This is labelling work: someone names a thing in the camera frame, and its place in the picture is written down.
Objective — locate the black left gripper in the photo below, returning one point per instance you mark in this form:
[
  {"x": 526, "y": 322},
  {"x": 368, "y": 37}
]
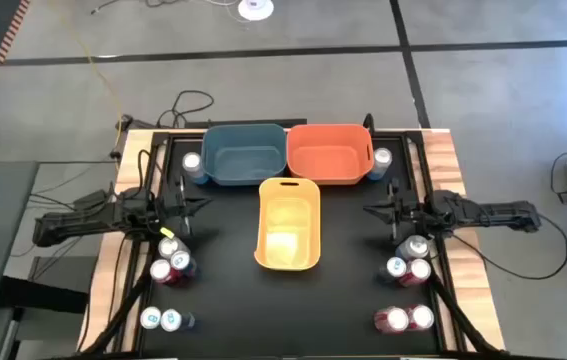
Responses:
[{"x": 173, "y": 207}]

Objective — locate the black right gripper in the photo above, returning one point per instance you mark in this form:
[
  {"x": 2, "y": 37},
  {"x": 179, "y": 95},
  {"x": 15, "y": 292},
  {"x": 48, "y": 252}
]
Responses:
[{"x": 408, "y": 212}]

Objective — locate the blue silver energy drink can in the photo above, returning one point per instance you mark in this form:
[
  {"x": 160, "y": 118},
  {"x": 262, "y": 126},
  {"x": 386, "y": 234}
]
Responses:
[
  {"x": 396, "y": 267},
  {"x": 171, "y": 320},
  {"x": 150, "y": 318},
  {"x": 180, "y": 261}
]

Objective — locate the blue plastic bin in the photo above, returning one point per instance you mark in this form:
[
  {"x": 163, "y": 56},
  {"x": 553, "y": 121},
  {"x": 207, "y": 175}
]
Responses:
[{"x": 243, "y": 160}]

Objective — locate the red soda can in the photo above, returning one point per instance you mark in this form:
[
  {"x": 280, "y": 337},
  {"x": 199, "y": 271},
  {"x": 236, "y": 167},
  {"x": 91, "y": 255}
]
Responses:
[
  {"x": 421, "y": 316},
  {"x": 419, "y": 271},
  {"x": 394, "y": 320},
  {"x": 161, "y": 271}
]

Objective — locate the orange plastic bin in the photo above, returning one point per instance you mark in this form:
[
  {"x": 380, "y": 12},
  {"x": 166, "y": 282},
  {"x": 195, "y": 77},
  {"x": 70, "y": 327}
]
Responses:
[{"x": 328, "y": 160}]

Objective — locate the yellow plastic bin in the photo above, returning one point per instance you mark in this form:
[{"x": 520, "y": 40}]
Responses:
[{"x": 288, "y": 225}]

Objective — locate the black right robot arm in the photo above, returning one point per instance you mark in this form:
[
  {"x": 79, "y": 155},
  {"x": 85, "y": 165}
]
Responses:
[{"x": 493, "y": 212}]

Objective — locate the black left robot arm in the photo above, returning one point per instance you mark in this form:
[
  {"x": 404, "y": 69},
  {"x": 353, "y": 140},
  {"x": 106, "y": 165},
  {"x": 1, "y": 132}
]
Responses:
[{"x": 78, "y": 220}]

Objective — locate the long black bar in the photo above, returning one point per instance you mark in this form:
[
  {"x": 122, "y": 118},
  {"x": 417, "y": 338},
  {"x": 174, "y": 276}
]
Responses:
[{"x": 263, "y": 121}]

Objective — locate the black aluminium table frame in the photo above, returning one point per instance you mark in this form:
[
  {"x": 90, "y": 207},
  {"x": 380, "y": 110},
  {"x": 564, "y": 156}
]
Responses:
[{"x": 188, "y": 135}]

